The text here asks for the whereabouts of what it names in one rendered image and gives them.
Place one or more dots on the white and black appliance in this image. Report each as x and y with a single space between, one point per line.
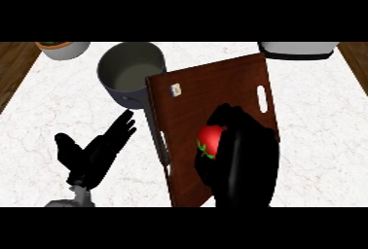
298 49

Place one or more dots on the dark brown wooden tray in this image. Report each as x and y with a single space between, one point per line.
211 97

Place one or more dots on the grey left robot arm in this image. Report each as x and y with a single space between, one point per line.
79 197

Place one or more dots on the white plant pot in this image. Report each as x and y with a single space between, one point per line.
63 49

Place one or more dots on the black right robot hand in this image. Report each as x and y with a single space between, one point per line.
249 162

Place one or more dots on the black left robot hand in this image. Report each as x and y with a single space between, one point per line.
99 152

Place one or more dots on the grey metal pot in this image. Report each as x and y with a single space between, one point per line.
130 73

